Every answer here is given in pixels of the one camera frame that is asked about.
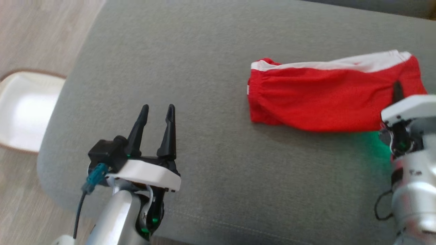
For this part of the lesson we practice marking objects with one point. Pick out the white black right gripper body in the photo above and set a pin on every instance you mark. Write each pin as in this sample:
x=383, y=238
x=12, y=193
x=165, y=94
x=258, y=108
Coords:
x=412, y=109

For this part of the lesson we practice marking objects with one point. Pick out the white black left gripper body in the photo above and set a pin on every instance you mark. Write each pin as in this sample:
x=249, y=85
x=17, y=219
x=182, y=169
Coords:
x=146, y=172

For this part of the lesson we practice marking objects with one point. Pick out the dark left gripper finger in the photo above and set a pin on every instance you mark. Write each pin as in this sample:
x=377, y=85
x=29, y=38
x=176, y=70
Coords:
x=138, y=136
x=169, y=143

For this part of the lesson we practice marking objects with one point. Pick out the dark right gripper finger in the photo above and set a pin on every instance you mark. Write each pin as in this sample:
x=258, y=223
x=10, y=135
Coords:
x=397, y=93

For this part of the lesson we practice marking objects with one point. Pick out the red shorts with white stripe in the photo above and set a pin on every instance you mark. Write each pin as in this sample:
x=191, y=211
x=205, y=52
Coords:
x=323, y=95

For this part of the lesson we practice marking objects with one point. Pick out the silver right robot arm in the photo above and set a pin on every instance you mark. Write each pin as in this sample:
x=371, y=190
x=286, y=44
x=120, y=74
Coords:
x=414, y=177

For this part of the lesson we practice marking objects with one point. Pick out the large grey fabric ottoman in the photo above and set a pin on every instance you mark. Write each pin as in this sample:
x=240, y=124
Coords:
x=204, y=85

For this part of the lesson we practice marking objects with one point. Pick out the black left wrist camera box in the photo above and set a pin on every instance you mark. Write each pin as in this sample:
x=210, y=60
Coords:
x=105, y=153

